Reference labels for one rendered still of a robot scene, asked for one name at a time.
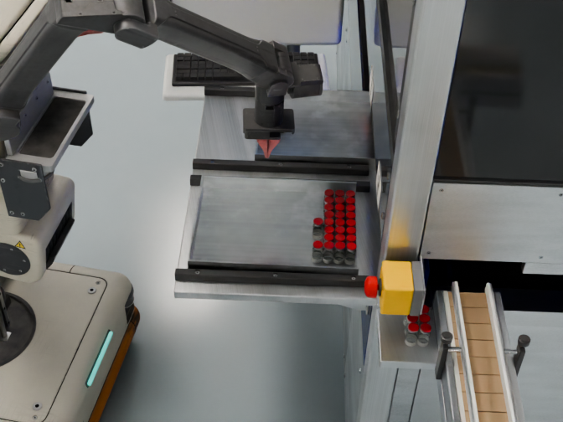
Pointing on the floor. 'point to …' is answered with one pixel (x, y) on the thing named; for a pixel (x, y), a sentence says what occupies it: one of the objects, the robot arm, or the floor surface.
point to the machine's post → (412, 169)
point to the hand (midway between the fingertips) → (266, 152)
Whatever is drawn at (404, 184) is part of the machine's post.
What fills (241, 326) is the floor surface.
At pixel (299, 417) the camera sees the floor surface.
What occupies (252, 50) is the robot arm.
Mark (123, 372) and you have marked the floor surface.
